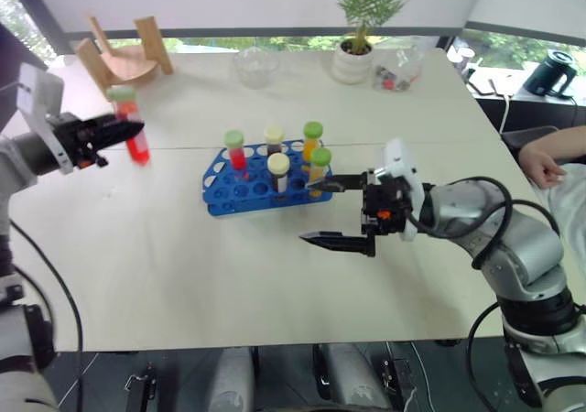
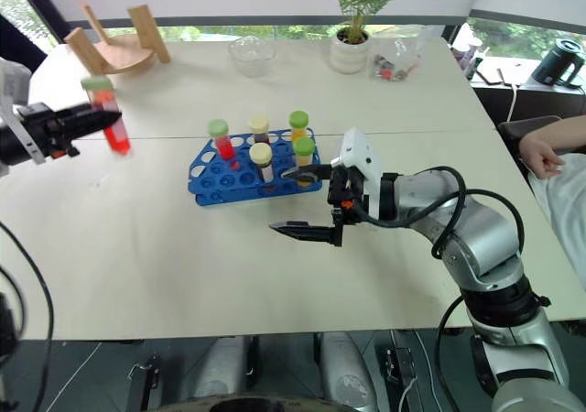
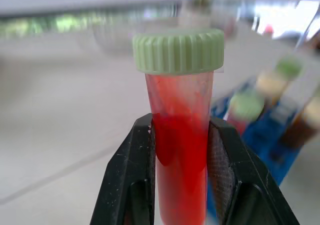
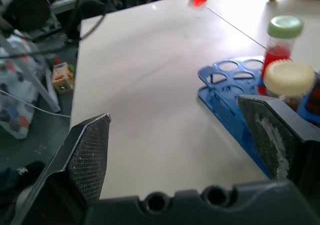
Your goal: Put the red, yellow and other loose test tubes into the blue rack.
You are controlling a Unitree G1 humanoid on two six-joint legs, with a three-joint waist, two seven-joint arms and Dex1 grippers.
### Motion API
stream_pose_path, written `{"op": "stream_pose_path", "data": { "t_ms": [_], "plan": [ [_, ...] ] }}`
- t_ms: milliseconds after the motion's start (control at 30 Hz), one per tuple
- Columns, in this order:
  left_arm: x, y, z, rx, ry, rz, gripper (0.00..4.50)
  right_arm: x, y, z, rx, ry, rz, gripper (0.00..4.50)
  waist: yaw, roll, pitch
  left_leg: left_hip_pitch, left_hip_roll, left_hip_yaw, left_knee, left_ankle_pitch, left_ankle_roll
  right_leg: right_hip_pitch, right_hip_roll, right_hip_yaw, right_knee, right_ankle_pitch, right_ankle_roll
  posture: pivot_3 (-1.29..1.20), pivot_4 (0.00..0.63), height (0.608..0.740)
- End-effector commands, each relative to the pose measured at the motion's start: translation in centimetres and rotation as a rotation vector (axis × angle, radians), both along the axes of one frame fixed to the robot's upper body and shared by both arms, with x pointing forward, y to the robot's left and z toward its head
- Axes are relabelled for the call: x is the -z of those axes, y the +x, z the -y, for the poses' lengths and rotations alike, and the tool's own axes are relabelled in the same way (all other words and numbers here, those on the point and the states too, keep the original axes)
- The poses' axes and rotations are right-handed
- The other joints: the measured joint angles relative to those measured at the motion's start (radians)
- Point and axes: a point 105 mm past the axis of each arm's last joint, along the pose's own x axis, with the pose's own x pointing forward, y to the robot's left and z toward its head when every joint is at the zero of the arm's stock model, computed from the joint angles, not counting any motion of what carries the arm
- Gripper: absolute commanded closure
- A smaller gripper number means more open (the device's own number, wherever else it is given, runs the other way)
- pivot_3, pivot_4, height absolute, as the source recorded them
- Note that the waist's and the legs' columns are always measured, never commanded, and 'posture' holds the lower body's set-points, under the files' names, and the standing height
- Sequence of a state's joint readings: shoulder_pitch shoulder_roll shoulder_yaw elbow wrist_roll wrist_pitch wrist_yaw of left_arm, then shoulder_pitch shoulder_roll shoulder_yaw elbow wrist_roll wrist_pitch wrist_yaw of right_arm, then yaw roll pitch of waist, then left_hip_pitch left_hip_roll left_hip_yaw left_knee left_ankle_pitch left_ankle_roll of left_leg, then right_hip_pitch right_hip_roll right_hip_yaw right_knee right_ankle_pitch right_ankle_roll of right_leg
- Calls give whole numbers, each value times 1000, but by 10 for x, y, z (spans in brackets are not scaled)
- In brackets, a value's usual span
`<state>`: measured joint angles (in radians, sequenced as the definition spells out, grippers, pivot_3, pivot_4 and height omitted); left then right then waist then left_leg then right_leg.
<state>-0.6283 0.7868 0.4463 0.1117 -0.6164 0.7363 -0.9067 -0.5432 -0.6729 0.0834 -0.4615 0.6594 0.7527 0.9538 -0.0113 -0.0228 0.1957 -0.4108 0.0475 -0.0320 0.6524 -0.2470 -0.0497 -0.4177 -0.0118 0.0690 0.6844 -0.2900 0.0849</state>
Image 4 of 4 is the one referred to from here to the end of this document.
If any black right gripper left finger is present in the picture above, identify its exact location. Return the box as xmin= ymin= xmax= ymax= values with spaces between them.
xmin=11 ymin=113 xmax=112 ymax=225

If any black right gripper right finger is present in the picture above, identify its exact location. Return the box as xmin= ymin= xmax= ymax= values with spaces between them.
xmin=236 ymin=94 xmax=320 ymax=191

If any cream capped test tube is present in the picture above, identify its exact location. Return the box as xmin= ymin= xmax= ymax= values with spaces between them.
xmin=264 ymin=60 xmax=316 ymax=112

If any blue test tube rack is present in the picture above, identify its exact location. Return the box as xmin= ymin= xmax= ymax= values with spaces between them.
xmin=197 ymin=56 xmax=320 ymax=180

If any green capped red test tube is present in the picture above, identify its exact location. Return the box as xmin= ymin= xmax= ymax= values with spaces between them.
xmin=257 ymin=15 xmax=305 ymax=96

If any colourful wooden toy cube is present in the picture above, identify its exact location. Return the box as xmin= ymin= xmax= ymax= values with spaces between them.
xmin=51 ymin=62 xmax=75 ymax=95

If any hexagon patterned fabric bag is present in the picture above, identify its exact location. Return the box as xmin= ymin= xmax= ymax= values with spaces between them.
xmin=0 ymin=33 xmax=47 ymax=140

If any black round motor housing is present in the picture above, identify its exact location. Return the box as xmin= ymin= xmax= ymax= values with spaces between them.
xmin=1 ymin=0 xmax=52 ymax=32

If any black cable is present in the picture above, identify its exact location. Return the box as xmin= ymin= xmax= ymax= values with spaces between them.
xmin=63 ymin=0 xmax=116 ymax=42

